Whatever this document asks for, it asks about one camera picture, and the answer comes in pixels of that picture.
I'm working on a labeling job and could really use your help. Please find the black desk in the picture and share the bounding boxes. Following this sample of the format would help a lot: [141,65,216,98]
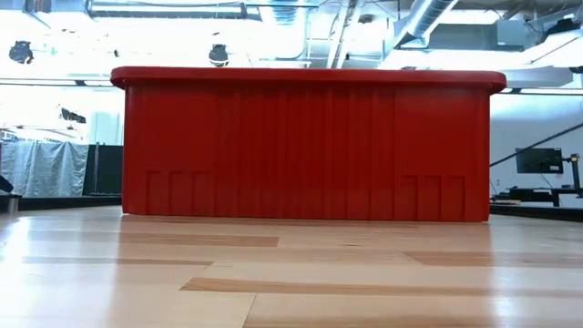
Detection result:
[490,185,583,207]

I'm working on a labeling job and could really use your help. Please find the black ceiling fixture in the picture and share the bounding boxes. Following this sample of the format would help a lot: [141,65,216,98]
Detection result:
[8,39,36,65]
[208,43,230,68]

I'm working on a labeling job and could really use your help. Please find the black computer monitor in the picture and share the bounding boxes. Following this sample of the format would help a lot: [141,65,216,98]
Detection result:
[515,147,565,175]

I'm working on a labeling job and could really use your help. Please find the silver ceiling duct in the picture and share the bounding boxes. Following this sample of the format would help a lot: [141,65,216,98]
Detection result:
[394,0,459,49]

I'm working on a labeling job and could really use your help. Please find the long ceiling light fixture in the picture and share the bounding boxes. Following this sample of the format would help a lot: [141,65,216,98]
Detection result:
[86,0,261,22]

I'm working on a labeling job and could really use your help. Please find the grey cloth cover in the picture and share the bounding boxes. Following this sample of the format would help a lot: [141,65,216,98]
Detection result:
[0,139,90,198]

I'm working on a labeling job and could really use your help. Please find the grey metal cylinder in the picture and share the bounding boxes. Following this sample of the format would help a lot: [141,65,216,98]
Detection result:
[0,175,23,214]

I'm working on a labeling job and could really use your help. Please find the grey ceiling air unit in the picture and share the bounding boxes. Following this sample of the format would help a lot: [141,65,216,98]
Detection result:
[494,17,543,46]

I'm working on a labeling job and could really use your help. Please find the white ceiling pipes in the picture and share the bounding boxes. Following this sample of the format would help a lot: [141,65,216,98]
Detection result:
[325,0,361,69]

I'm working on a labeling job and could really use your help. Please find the black panel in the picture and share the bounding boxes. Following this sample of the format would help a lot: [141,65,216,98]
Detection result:
[81,144,124,197]

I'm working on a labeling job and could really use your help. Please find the red plastic bin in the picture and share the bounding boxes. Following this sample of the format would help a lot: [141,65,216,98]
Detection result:
[110,66,507,223]

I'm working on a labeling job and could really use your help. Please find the black diagonal bar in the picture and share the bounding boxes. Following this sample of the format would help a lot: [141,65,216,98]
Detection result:
[489,121,583,169]

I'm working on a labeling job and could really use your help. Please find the black wall fixture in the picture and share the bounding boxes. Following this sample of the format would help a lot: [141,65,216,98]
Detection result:
[59,107,87,125]

